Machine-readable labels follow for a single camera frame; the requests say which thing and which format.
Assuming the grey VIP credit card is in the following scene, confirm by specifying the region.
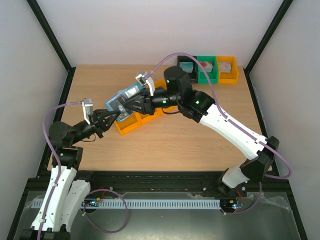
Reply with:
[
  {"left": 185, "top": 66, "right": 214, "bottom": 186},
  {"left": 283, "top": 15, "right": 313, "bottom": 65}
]
[{"left": 109, "top": 95, "right": 133, "bottom": 122}]

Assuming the light blue cable duct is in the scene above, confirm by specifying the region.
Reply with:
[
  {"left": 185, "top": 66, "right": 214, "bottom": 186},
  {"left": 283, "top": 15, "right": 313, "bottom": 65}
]
[{"left": 29, "top": 197, "right": 222, "bottom": 210}]

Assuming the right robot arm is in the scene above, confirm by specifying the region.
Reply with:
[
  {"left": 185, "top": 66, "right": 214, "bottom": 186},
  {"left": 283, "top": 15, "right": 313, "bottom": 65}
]
[{"left": 123, "top": 66, "right": 280, "bottom": 196}]

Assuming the black frame post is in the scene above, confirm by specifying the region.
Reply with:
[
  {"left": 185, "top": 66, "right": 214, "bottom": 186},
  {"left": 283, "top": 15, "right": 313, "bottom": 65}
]
[
  {"left": 244, "top": 0, "right": 294, "bottom": 75},
  {"left": 26, "top": 0, "right": 76, "bottom": 75}
]

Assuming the teal card deck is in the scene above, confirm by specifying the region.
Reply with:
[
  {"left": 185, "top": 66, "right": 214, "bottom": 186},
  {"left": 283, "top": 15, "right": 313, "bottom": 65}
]
[{"left": 179, "top": 61, "right": 194, "bottom": 73}]

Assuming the orange storage bin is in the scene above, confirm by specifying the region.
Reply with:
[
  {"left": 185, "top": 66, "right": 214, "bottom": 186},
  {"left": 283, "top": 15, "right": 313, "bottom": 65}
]
[{"left": 216, "top": 56, "right": 239, "bottom": 84}]

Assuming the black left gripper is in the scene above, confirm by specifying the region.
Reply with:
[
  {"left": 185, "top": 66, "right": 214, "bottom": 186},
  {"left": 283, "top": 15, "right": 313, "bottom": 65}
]
[{"left": 71, "top": 109, "right": 121, "bottom": 146}]

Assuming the black frame post right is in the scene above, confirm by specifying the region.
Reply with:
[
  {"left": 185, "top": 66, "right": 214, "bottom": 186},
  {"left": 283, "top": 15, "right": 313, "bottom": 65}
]
[{"left": 244, "top": 0, "right": 294, "bottom": 75}]

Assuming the grey deck in orange bin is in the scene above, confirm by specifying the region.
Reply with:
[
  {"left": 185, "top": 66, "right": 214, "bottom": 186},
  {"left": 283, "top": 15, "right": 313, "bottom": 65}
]
[{"left": 219, "top": 61, "right": 232, "bottom": 74}]

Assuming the purple cable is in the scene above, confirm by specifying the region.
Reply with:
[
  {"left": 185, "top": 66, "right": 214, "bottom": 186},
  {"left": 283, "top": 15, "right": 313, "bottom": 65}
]
[
  {"left": 36, "top": 101, "right": 128, "bottom": 240},
  {"left": 146, "top": 52, "right": 293, "bottom": 216}
]

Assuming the blue card holder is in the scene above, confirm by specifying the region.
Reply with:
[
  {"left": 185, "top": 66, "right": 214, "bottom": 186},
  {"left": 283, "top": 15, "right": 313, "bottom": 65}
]
[{"left": 104, "top": 83, "right": 146, "bottom": 122}]

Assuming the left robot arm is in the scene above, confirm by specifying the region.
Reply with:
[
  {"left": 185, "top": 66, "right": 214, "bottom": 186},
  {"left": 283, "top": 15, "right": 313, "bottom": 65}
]
[{"left": 19, "top": 109, "right": 120, "bottom": 240}]

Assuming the yellow bin with blue cards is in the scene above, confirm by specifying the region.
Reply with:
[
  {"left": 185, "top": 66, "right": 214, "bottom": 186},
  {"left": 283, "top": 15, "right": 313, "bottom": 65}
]
[{"left": 154, "top": 79, "right": 167, "bottom": 92}]

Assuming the black frame post left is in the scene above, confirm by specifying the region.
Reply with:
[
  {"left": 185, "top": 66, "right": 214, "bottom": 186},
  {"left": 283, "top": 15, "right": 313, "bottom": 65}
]
[{"left": 26, "top": 0, "right": 76, "bottom": 75}]

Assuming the grey card deck in green bin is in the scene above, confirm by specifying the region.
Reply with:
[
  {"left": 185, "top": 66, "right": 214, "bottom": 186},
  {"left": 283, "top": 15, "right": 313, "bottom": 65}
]
[{"left": 199, "top": 61, "right": 214, "bottom": 73}]

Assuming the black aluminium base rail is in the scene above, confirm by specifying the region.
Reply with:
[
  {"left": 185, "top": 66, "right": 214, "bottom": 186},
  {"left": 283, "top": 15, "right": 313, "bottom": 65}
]
[{"left": 23, "top": 170, "right": 293, "bottom": 199}]

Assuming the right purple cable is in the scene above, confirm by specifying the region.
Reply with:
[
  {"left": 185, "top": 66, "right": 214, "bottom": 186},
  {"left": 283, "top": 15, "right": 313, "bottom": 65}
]
[{"left": 146, "top": 52, "right": 293, "bottom": 216}]

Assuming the yellow bin with red cards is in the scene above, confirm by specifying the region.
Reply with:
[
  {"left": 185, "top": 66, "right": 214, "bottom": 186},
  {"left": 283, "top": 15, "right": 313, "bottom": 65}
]
[{"left": 135, "top": 112, "right": 161, "bottom": 125}]

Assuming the black storage bin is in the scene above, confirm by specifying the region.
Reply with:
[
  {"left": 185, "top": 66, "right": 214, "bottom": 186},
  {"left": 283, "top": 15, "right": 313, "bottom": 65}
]
[{"left": 177, "top": 55, "right": 198, "bottom": 84}]

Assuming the green storage bin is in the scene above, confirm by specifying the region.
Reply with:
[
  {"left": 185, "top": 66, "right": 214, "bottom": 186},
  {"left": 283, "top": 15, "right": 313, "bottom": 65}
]
[{"left": 197, "top": 55, "right": 219, "bottom": 84}]

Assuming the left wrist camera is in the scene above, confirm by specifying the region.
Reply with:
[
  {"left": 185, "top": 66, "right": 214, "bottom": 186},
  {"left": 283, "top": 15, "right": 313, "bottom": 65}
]
[{"left": 81, "top": 98, "right": 93, "bottom": 125}]

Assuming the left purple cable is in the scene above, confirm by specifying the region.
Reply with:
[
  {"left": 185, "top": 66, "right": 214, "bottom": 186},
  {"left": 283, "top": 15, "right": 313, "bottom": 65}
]
[{"left": 36, "top": 101, "right": 128, "bottom": 240}]

